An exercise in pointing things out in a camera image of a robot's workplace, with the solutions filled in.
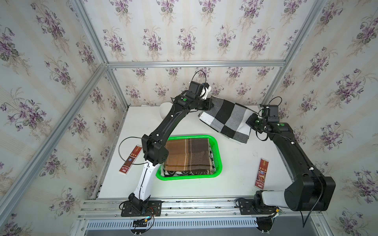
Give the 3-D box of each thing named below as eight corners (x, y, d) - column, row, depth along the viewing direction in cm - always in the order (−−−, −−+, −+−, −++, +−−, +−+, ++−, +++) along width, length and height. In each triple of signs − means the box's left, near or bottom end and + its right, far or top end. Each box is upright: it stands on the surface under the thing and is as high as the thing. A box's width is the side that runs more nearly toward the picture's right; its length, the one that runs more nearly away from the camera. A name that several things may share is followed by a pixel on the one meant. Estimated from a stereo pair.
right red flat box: (254, 186, 82) (255, 185, 81) (260, 158, 93) (261, 157, 92) (262, 190, 81) (264, 189, 79) (268, 162, 92) (269, 160, 90)
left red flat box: (120, 172, 88) (118, 170, 86) (137, 145, 99) (136, 144, 98) (126, 174, 87) (125, 173, 85) (142, 147, 98) (142, 145, 97)
